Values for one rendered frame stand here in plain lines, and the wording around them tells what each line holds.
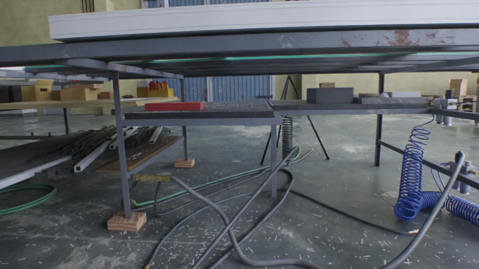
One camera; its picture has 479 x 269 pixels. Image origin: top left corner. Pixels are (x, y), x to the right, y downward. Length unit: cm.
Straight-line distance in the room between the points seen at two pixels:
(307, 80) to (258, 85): 143
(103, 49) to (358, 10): 77
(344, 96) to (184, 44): 111
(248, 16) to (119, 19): 39
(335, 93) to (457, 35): 82
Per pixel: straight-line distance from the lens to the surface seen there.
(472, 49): 128
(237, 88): 722
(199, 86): 741
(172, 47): 77
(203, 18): 74
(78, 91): 209
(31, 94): 248
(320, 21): 74
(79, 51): 92
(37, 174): 146
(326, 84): 161
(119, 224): 141
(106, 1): 861
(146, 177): 134
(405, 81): 845
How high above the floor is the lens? 69
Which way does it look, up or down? 7 degrees down
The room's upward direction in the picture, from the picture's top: 1 degrees counter-clockwise
